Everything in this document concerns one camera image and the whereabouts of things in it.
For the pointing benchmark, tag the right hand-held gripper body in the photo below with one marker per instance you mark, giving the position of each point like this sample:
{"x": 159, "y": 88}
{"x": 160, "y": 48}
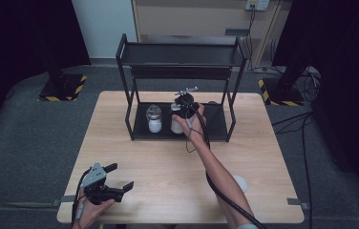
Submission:
{"x": 185, "y": 101}

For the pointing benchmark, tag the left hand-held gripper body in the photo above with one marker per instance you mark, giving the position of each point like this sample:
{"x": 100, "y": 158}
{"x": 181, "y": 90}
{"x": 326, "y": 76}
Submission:
{"x": 93, "y": 176}

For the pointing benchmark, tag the glass jar with white lid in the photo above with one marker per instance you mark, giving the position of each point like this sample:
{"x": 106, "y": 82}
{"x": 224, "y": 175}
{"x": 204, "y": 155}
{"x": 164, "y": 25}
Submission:
{"x": 176, "y": 127}

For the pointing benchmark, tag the glass jar with plastic-wrapped lid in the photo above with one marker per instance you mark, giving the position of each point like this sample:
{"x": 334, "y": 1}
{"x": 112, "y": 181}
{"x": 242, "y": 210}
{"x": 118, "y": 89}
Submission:
{"x": 154, "y": 122}

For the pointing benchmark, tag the black metal shelf rack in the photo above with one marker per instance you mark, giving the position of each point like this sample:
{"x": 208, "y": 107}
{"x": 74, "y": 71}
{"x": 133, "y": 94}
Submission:
{"x": 180, "y": 55}

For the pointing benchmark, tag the person's right hand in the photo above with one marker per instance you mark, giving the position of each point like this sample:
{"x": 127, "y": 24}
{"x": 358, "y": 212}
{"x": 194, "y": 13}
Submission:
{"x": 195, "y": 129}

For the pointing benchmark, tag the person's left hand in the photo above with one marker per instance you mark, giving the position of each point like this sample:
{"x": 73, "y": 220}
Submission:
{"x": 91, "y": 216}

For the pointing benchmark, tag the grey tape strip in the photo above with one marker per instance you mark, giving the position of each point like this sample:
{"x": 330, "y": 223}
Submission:
{"x": 297, "y": 202}
{"x": 64, "y": 199}

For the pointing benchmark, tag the stand base with hazard tape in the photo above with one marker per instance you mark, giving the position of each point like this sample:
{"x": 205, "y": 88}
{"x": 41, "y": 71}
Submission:
{"x": 61, "y": 90}
{"x": 282, "y": 95}

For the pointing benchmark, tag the white round lid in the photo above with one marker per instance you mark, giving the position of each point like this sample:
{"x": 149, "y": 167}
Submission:
{"x": 242, "y": 183}

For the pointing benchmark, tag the dark curtain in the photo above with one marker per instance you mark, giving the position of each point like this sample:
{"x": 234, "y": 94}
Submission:
{"x": 15, "y": 38}
{"x": 349, "y": 63}

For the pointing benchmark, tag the grey wall plate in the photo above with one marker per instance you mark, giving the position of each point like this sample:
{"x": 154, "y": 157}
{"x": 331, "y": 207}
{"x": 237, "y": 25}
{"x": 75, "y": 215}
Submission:
{"x": 236, "y": 32}

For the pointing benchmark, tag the white wall socket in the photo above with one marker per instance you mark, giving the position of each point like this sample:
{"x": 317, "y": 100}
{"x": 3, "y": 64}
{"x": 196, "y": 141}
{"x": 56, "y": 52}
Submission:
{"x": 257, "y": 4}

